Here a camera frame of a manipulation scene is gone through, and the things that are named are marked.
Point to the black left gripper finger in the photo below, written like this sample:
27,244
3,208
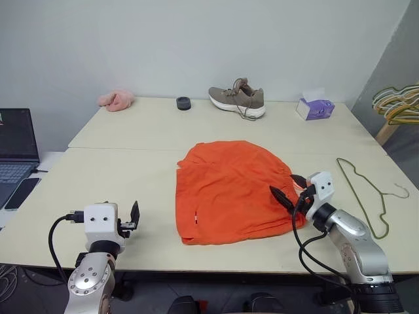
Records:
135,214

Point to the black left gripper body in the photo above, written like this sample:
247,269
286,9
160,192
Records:
126,226

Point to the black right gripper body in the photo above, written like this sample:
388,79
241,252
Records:
306,199

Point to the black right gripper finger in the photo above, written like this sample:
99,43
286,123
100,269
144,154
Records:
283,198
301,181

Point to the orange shorts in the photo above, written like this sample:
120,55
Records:
229,196

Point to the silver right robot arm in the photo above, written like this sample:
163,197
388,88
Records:
360,248

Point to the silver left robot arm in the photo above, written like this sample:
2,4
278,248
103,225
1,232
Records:
86,281

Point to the black table leg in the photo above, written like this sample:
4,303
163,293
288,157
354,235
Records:
330,294
122,288

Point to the purple tissue box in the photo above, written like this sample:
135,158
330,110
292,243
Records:
317,109

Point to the wooden clothes rack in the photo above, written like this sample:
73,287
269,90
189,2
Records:
386,132

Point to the dark rounded shape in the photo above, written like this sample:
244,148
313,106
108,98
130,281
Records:
185,305

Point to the white side table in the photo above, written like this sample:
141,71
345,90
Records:
49,160

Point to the black smartphone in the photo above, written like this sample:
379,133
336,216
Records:
21,193

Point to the taupe sneaker with white sole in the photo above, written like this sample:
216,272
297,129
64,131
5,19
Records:
229,96

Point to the pink fuzzy slipper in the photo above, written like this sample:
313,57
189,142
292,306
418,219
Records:
118,100

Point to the black round container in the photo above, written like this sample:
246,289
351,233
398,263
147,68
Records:
183,103

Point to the grey laptop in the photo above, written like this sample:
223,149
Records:
16,137

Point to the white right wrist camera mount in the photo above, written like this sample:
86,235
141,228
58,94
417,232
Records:
322,188

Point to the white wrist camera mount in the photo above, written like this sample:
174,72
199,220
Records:
99,225
322,188

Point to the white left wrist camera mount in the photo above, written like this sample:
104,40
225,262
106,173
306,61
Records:
99,225

